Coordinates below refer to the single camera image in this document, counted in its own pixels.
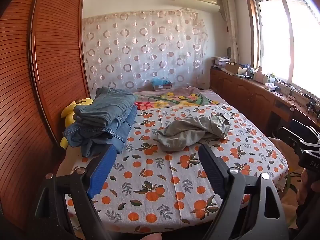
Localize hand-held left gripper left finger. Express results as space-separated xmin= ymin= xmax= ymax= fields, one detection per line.
xmin=32 ymin=144 xmax=118 ymax=240

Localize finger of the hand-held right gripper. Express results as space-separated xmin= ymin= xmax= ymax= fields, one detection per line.
xmin=277 ymin=126 xmax=320 ymax=152
xmin=289 ymin=119 xmax=320 ymax=137

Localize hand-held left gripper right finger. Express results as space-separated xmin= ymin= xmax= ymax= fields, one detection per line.
xmin=198 ymin=144 xmax=283 ymax=240

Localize grey-green pants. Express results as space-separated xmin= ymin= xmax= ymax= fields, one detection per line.
xmin=154 ymin=112 xmax=230 ymax=152

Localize person's right hand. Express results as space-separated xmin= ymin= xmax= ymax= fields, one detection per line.
xmin=296 ymin=168 xmax=320 ymax=207

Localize person's left hand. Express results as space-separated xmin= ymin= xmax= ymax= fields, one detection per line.
xmin=139 ymin=232 xmax=163 ymax=240

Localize black phone stand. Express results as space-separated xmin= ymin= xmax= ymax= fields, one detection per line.
xmin=305 ymin=98 xmax=320 ymax=114

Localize blue folded denim jeans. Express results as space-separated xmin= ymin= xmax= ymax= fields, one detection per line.
xmin=110 ymin=104 xmax=138 ymax=140
xmin=62 ymin=119 xmax=132 ymax=158

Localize bed with orange-print sheet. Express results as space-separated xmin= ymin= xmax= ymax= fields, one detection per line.
xmin=56 ymin=104 xmax=290 ymax=233

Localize long wooden cabinet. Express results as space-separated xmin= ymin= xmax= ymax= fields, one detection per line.
xmin=209 ymin=66 xmax=320 ymax=142

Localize faded light blue folded jeans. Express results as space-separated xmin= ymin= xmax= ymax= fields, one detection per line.
xmin=74 ymin=86 xmax=138 ymax=128

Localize white plastic bottle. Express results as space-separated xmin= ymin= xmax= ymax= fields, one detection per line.
xmin=254 ymin=66 xmax=270 ymax=83

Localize yellow plush toy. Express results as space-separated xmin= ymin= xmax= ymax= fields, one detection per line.
xmin=59 ymin=97 xmax=94 ymax=150

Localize floral blanket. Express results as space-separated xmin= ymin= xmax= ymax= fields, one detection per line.
xmin=134 ymin=86 xmax=230 ymax=111

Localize open cardboard box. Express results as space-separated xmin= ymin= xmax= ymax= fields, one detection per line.
xmin=225 ymin=62 xmax=248 ymax=76

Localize window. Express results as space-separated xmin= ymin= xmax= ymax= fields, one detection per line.
xmin=246 ymin=0 xmax=320 ymax=99

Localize blue item in box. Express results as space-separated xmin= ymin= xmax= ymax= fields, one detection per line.
xmin=152 ymin=81 xmax=176 ymax=91

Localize light blue cloth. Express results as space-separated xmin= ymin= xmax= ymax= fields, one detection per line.
xmin=151 ymin=78 xmax=171 ymax=87

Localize stack of papers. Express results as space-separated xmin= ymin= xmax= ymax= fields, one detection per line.
xmin=212 ymin=56 xmax=232 ymax=68

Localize wooden slatted wardrobe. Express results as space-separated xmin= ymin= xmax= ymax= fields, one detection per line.
xmin=0 ymin=0 xmax=91 ymax=230

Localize beige window curtain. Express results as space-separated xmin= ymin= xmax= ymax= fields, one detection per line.
xmin=221 ymin=0 xmax=241 ymax=65

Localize sheer curtain with circle pattern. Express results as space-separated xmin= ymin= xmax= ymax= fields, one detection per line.
xmin=82 ymin=9 xmax=210 ymax=93

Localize white power strip with cables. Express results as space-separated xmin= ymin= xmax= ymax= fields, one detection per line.
xmin=277 ymin=79 xmax=303 ymax=102

